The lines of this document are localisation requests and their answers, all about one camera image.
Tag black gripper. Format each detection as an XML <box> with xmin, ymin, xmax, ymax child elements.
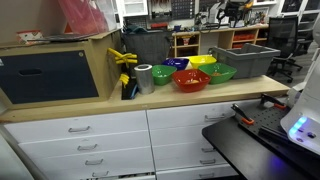
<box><xmin>217</xmin><ymin>1</ymin><xmax>249</xmax><ymax>20</ymax></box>

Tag yellow plastic bowl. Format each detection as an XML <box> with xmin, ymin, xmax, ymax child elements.
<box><xmin>188</xmin><ymin>54</ymin><xmax>218</xmax><ymax>70</ymax></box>

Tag large green plastic bowl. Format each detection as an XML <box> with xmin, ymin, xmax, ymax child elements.
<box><xmin>198</xmin><ymin>62</ymin><xmax>238</xmax><ymax>85</ymax></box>

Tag blue plastic bowl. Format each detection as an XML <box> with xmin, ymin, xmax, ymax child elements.
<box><xmin>162</xmin><ymin>57</ymin><xmax>190</xmax><ymax>71</ymax></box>

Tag red plastic bowl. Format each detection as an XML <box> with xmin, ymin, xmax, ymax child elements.
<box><xmin>171</xmin><ymin>68</ymin><xmax>212</xmax><ymax>93</ymax></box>

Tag small green plastic bowl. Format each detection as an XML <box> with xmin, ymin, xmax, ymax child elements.
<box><xmin>151</xmin><ymin>64</ymin><xmax>178</xmax><ymax>87</ymax></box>

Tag wooden box with black panel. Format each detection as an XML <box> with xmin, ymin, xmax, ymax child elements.
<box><xmin>0</xmin><ymin>29</ymin><xmax>123</xmax><ymax>111</ymax></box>

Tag red white printed box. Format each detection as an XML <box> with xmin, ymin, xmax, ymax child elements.
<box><xmin>15</xmin><ymin>29</ymin><xmax>44</xmax><ymax>46</ymax></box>

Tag wooden shelf unit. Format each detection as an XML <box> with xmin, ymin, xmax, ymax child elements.
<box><xmin>171</xmin><ymin>23</ymin><xmax>270</xmax><ymax>58</ymax></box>

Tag red storage bins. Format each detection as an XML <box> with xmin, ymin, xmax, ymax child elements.
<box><xmin>232</xmin><ymin>32</ymin><xmax>256</xmax><ymax>43</ymax></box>

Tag gray plastic bin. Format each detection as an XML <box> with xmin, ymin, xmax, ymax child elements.
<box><xmin>212</xmin><ymin>43</ymin><xmax>282</xmax><ymax>80</ymax></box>

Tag black mesh office chair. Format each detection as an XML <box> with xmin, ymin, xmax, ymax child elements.
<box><xmin>266</xmin><ymin>15</ymin><xmax>304</xmax><ymax>84</ymax></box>

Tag dark gray fabric bin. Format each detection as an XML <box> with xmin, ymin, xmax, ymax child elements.
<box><xmin>122</xmin><ymin>30</ymin><xmax>173</xmax><ymax>66</ymax></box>

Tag teal cloth item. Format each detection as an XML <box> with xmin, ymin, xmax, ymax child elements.
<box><xmin>127</xmin><ymin>25</ymin><xmax>148</xmax><ymax>35</ymax></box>

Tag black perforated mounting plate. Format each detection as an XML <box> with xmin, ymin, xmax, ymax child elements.
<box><xmin>234</xmin><ymin>99</ymin><xmax>301</xmax><ymax>143</ymax></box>

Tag large yellow clamp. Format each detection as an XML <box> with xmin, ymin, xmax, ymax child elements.
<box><xmin>107</xmin><ymin>47</ymin><xmax>139</xmax><ymax>66</ymax></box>

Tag small yellow clamp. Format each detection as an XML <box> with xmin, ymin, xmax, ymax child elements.
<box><xmin>119</xmin><ymin>72</ymin><xmax>131</xmax><ymax>88</ymax></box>

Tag black robot table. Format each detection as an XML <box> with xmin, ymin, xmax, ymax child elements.
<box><xmin>201</xmin><ymin>116</ymin><xmax>320</xmax><ymax>180</ymax></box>

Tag pink translucent plastic container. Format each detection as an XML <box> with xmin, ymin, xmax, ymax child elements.
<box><xmin>58</xmin><ymin>0</ymin><xmax>118</xmax><ymax>36</ymax></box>

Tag white drawer cabinet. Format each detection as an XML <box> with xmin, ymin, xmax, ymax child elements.
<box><xmin>3</xmin><ymin>98</ymin><xmax>264</xmax><ymax>180</ymax></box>

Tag black clamp orange handle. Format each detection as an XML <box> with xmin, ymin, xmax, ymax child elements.
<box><xmin>259</xmin><ymin>93</ymin><xmax>288</xmax><ymax>111</ymax></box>
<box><xmin>230</xmin><ymin>103</ymin><xmax>256</xmax><ymax>127</ymax></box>

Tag black holder with blue cable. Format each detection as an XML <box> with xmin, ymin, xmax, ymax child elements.
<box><xmin>121</xmin><ymin>63</ymin><xmax>139</xmax><ymax>101</ymax></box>

